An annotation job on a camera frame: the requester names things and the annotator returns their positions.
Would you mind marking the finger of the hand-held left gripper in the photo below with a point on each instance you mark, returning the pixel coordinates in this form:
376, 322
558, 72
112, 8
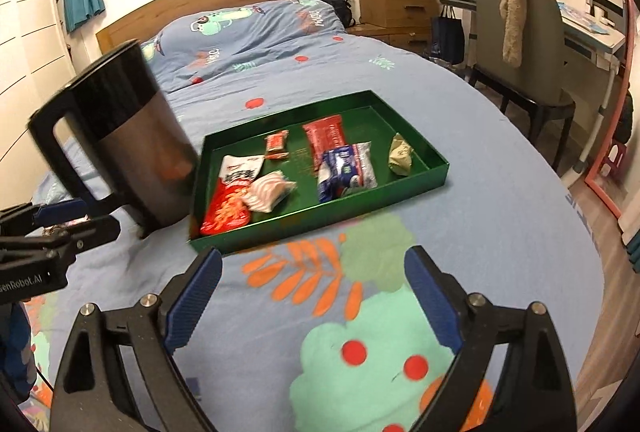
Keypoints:
95, 229
60, 210

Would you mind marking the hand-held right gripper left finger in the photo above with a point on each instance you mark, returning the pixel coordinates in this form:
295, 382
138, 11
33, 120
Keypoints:
192, 297

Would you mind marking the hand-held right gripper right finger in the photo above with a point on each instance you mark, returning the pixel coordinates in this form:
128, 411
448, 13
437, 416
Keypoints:
430, 297

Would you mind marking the steel electric kettle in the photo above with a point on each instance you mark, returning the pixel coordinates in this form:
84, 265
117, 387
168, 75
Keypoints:
135, 147

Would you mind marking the white and red snack packet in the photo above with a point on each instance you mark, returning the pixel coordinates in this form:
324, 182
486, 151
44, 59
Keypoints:
227, 207

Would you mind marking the green tray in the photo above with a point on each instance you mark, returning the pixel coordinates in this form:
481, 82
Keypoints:
370, 122

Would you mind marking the person's left forearm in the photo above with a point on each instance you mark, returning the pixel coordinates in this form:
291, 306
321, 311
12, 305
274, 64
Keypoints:
17, 347

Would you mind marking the pink striped snack packet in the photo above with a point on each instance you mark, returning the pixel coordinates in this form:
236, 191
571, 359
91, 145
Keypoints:
270, 192

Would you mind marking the beige wrapped pastry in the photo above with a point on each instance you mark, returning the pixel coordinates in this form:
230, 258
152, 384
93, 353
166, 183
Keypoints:
400, 154

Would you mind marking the blue white snack packet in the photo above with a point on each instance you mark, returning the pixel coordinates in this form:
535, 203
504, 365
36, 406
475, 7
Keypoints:
345, 169

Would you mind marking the white wardrobe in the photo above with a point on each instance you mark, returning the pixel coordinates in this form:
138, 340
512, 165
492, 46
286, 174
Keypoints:
20, 62

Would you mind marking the small red candy packet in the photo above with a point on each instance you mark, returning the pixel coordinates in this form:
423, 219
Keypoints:
276, 143

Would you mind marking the pink framed mirror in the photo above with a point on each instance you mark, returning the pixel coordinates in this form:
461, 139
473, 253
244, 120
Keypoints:
605, 199

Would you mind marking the navy tote bag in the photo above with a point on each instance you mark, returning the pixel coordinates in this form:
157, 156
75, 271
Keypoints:
447, 39

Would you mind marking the low wooden nightstand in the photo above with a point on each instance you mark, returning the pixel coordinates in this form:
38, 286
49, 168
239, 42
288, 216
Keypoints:
380, 32

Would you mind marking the grey chair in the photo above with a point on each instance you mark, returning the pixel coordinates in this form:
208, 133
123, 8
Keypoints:
540, 42

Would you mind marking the beige furry scarf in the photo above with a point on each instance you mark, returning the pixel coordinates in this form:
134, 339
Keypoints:
515, 22

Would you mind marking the grey white desk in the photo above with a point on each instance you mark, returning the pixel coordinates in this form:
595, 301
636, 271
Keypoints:
585, 37

